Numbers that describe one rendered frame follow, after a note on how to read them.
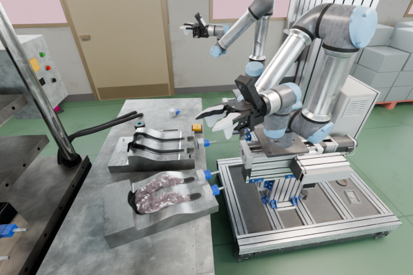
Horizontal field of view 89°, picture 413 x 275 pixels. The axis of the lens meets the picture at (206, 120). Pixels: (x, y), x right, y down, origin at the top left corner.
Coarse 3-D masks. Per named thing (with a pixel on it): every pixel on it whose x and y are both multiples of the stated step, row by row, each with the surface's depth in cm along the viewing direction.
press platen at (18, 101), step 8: (0, 96) 99; (8, 96) 99; (16, 96) 99; (24, 96) 102; (0, 104) 93; (8, 104) 93; (16, 104) 97; (24, 104) 101; (0, 112) 89; (8, 112) 93; (0, 120) 89
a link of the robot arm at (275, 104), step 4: (264, 92) 63; (268, 92) 63; (272, 92) 63; (268, 96) 62; (272, 96) 62; (276, 96) 63; (268, 100) 62; (272, 100) 62; (276, 100) 62; (272, 104) 61; (276, 104) 62; (280, 104) 63; (272, 108) 62; (276, 108) 63; (272, 112) 63
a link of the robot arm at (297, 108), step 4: (296, 104) 97; (300, 104) 96; (292, 108) 95; (296, 108) 95; (300, 108) 96; (292, 112) 96; (296, 112) 95; (292, 116) 95; (288, 120) 96; (292, 120) 95; (288, 124) 97; (288, 128) 100
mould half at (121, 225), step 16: (176, 176) 113; (192, 176) 115; (112, 192) 100; (160, 192) 102; (192, 192) 106; (112, 208) 93; (128, 208) 93; (176, 208) 95; (192, 208) 99; (208, 208) 99; (112, 224) 87; (128, 224) 87; (144, 224) 91; (160, 224) 93; (176, 224) 97; (112, 240) 87; (128, 240) 91
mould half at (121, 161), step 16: (144, 128) 137; (144, 144) 126; (160, 144) 132; (176, 144) 132; (192, 144) 131; (112, 160) 124; (128, 160) 119; (144, 160) 120; (160, 160) 121; (176, 160) 121; (192, 160) 122
